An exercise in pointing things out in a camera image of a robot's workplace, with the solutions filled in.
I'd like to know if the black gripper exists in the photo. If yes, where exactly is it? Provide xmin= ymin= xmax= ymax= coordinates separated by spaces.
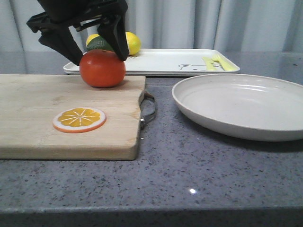
xmin=27 ymin=0 xmax=129 ymax=65

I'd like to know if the orange mandarin fruit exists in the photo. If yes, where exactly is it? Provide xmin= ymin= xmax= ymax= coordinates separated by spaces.
xmin=79 ymin=49 xmax=125 ymax=88

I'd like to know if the beige round plate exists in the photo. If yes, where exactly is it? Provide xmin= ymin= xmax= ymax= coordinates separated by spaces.
xmin=172 ymin=74 xmax=303 ymax=142

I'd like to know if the white rectangular tray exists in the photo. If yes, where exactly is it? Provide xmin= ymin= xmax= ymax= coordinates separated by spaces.
xmin=62 ymin=48 xmax=241 ymax=77

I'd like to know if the yellow lemon left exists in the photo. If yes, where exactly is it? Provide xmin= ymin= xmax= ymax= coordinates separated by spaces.
xmin=86 ymin=34 xmax=99 ymax=46

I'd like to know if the yellow lemon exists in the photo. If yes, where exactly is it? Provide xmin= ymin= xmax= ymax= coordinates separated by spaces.
xmin=86 ymin=34 xmax=99 ymax=46
xmin=125 ymin=32 xmax=141 ymax=56

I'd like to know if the green lime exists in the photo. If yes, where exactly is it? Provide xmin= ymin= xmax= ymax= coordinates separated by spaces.
xmin=86 ymin=36 xmax=114 ymax=52

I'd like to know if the yellow lemon right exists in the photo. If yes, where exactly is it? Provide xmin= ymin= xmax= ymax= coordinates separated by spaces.
xmin=125 ymin=32 xmax=141 ymax=56

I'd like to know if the orange slice toy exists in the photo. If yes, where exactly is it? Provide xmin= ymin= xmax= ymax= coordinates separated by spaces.
xmin=53 ymin=107 xmax=107 ymax=133

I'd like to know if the wooden cutting board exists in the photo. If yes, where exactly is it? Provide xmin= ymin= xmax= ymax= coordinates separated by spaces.
xmin=0 ymin=74 xmax=145 ymax=160

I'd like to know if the yellow plastic knife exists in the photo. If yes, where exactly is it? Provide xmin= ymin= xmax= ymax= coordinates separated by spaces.
xmin=202 ymin=56 xmax=217 ymax=71

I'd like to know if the yellow plastic fork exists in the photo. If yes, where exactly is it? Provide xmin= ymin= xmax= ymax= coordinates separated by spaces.
xmin=212 ymin=54 xmax=237 ymax=71

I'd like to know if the grey curtain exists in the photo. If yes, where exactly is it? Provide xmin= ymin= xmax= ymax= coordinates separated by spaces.
xmin=0 ymin=0 xmax=303 ymax=52

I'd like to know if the metal cutting board handle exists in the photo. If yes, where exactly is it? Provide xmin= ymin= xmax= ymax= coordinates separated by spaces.
xmin=139 ymin=91 xmax=157 ymax=130

